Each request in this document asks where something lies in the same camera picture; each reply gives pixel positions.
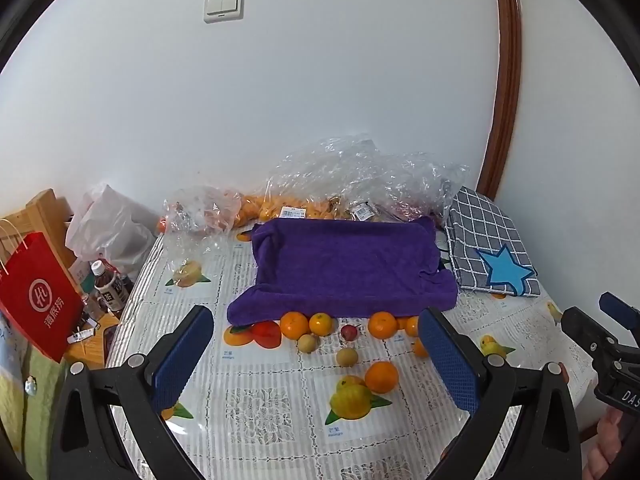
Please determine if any person's right hand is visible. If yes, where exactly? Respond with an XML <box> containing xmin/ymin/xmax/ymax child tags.
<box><xmin>586</xmin><ymin>409</ymin><xmax>630</xmax><ymax>480</ymax></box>

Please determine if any fruit print lace tablecloth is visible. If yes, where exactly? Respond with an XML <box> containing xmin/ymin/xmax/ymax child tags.
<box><xmin>102</xmin><ymin>220</ymin><xmax>596</xmax><ymax>480</ymax></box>

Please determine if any clear bag of oranges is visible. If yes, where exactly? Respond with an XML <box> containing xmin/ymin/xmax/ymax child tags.
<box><xmin>235</xmin><ymin>192</ymin><xmax>346</xmax><ymax>228</ymax></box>

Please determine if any white plastic bag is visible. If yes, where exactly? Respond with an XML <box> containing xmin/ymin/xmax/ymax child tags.
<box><xmin>65</xmin><ymin>185</ymin><xmax>156</xmax><ymax>281</ymax></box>

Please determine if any crumpled clear plastic bag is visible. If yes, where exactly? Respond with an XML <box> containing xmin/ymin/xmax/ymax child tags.
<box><xmin>267</xmin><ymin>134</ymin><xmax>471</xmax><ymax>226</ymax></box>

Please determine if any light wooden furniture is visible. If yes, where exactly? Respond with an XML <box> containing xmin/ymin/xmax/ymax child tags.
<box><xmin>0</xmin><ymin>188</ymin><xmax>76</xmax><ymax>271</ymax></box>

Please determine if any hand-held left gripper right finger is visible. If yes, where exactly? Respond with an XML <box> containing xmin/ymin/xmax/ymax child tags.
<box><xmin>417</xmin><ymin>306</ymin><xmax>583</xmax><ymax>480</ymax></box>

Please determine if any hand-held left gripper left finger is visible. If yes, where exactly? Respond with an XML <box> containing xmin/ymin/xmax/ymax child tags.
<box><xmin>50</xmin><ymin>305</ymin><xmax>216</xmax><ymax>480</ymax></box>

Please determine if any small clear plastic bag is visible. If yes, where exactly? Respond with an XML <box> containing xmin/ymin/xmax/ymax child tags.
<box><xmin>162</xmin><ymin>185</ymin><xmax>246</xmax><ymax>236</ymax></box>

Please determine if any brown wooden door frame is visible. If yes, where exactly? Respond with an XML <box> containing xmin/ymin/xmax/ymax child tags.
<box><xmin>475</xmin><ymin>0</ymin><xmax>523</xmax><ymax>201</ymax></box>

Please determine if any light green cloth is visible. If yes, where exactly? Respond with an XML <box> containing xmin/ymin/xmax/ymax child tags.
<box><xmin>0</xmin><ymin>350</ymin><xmax>66</xmax><ymax>480</ymax></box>

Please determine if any white light switch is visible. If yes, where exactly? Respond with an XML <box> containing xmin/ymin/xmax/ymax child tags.
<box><xmin>202</xmin><ymin>0</ymin><xmax>246</xmax><ymax>23</ymax></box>

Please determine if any red paper bag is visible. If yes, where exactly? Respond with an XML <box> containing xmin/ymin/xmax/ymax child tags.
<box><xmin>0</xmin><ymin>220</ymin><xmax>86</xmax><ymax>363</ymax></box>

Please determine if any grey checked cloth blue star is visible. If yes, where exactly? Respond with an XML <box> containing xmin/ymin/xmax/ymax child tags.
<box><xmin>445</xmin><ymin>186</ymin><xmax>541</xmax><ymax>297</ymax></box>

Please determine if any wooden side table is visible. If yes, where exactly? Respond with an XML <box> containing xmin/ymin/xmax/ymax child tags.
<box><xmin>65</xmin><ymin>310</ymin><xmax>121</xmax><ymax>366</ymax></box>

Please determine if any large orange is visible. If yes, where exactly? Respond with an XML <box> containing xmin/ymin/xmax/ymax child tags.
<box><xmin>367</xmin><ymin>311</ymin><xmax>399</xmax><ymax>339</ymax></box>
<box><xmin>364</xmin><ymin>361</ymin><xmax>400</xmax><ymax>394</ymax></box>
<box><xmin>279</xmin><ymin>311</ymin><xmax>311</xmax><ymax>339</ymax></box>

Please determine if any dark drink bottle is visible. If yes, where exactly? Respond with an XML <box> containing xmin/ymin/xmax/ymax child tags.
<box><xmin>95</xmin><ymin>272</ymin><xmax>128</xmax><ymax>313</ymax></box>
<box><xmin>90</xmin><ymin>259</ymin><xmax>117</xmax><ymax>288</ymax></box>

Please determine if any purple towel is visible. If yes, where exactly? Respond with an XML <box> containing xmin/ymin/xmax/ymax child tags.
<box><xmin>227</xmin><ymin>216</ymin><xmax>458</xmax><ymax>328</ymax></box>

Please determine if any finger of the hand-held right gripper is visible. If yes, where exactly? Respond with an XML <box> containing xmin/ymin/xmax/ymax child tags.
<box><xmin>561</xmin><ymin>306</ymin><xmax>626</xmax><ymax>361</ymax></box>
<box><xmin>600</xmin><ymin>291</ymin><xmax>640</xmax><ymax>346</ymax></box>

